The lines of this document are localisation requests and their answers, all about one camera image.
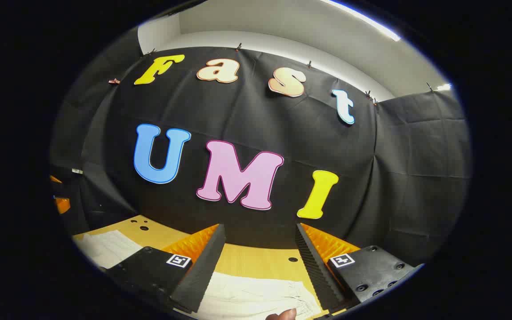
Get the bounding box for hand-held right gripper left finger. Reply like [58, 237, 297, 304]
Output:
[104, 224, 227, 314]

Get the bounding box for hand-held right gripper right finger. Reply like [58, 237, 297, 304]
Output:
[295, 223, 417, 312]

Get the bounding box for white jeans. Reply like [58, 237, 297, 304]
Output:
[78, 230, 325, 320]

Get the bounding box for black backdrop cloth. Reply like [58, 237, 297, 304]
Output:
[49, 27, 473, 267]

